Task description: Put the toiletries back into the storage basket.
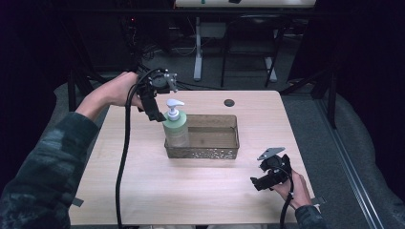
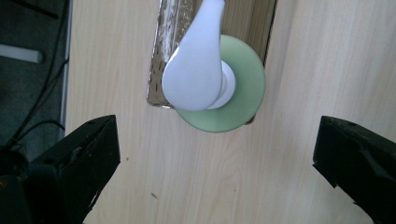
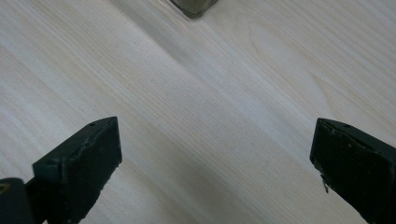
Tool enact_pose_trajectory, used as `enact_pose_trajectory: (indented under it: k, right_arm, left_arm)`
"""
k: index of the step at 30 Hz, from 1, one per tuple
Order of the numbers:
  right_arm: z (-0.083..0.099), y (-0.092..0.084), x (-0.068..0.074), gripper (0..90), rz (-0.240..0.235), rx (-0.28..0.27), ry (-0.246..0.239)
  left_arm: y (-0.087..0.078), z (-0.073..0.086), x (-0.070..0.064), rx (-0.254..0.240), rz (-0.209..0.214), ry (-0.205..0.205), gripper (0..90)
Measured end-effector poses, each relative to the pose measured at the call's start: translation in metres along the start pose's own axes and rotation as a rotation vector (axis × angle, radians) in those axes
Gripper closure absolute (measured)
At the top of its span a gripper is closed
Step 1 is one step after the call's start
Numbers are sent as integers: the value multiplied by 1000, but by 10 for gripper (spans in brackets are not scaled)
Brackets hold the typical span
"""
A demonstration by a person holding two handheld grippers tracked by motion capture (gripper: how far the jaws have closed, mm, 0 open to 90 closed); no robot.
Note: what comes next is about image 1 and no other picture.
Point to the person's left hand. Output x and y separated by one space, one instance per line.
122 89

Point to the dark round table grommet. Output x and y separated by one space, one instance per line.
229 102

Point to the black metal stand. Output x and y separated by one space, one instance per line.
331 95
71 92

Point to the grey tape piece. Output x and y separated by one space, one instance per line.
77 202
320 200

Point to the black chair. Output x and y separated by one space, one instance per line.
254 38

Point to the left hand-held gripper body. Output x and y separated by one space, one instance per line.
157 83

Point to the person's right hand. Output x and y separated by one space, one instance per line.
297 191

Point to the aluminium floor rail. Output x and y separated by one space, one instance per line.
350 168

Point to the white background desk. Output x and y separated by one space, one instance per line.
248 3

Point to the brown translucent plastic basket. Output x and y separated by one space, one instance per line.
216 140

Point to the green pump soap bottle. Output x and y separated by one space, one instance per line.
176 127

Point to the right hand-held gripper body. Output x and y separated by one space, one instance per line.
275 168

